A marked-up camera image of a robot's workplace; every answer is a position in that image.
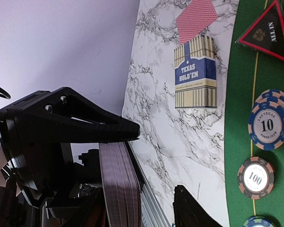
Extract stray red card on table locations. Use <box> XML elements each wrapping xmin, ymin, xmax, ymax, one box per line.
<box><xmin>176</xmin><ymin>0</ymin><xmax>218</xmax><ymax>44</ymax></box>

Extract front aluminium rail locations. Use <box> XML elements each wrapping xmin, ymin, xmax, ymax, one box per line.
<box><xmin>125</xmin><ymin>142</ymin><xmax>171</xmax><ymax>227</ymax></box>

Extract red playing card deck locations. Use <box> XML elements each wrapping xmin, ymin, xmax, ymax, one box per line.
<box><xmin>99</xmin><ymin>142</ymin><xmax>142</xmax><ymax>227</ymax></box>

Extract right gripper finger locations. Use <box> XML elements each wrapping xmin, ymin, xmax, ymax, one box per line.
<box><xmin>173</xmin><ymin>185</ymin><xmax>221</xmax><ymax>227</ymax></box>

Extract triangular all-in button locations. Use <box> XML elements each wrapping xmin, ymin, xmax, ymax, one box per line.
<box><xmin>237</xmin><ymin>0</ymin><xmax>284</xmax><ymax>62</ymax></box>

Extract blue chips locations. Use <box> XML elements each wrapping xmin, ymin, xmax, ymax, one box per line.
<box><xmin>248</xmin><ymin>89</ymin><xmax>284</xmax><ymax>150</ymax></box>

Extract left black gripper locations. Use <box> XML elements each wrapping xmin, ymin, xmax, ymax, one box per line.
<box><xmin>0</xmin><ymin>87</ymin><xmax>140</xmax><ymax>227</ymax></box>

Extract teal chip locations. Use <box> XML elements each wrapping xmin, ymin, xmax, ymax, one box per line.
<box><xmin>243</xmin><ymin>216</ymin><xmax>280</xmax><ymax>227</ymax></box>

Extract round green poker mat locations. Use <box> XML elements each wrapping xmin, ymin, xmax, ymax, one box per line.
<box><xmin>224</xmin><ymin>0</ymin><xmax>284</xmax><ymax>227</ymax></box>

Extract brown chip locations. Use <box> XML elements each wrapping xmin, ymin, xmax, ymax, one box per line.
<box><xmin>237</xmin><ymin>157</ymin><xmax>275</xmax><ymax>200</ymax></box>

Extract gold blue card box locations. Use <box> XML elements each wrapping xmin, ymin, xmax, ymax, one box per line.
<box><xmin>174</xmin><ymin>34</ymin><xmax>217</xmax><ymax>109</ymax></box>

